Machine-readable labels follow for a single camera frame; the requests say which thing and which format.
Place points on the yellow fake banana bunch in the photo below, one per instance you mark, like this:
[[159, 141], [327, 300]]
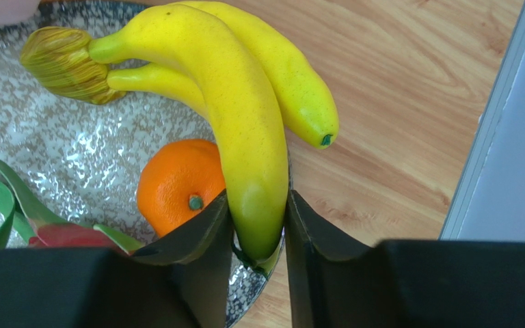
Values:
[[243, 76]]

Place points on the orange fake tangerine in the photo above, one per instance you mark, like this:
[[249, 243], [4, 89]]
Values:
[[178, 182]]

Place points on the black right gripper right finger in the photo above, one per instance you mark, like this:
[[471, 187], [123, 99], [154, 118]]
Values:
[[337, 281]]

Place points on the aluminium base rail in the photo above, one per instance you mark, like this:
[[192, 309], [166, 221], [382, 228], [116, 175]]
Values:
[[486, 130]]

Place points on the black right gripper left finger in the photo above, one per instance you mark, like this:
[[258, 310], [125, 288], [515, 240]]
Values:
[[180, 280]]

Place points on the pink translucent plastic bag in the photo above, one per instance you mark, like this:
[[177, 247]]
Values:
[[15, 11]]

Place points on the pink fake dragon fruit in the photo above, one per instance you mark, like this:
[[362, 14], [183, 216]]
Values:
[[41, 227]]

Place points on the speckled grey ceramic plate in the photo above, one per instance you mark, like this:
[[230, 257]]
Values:
[[84, 160]]

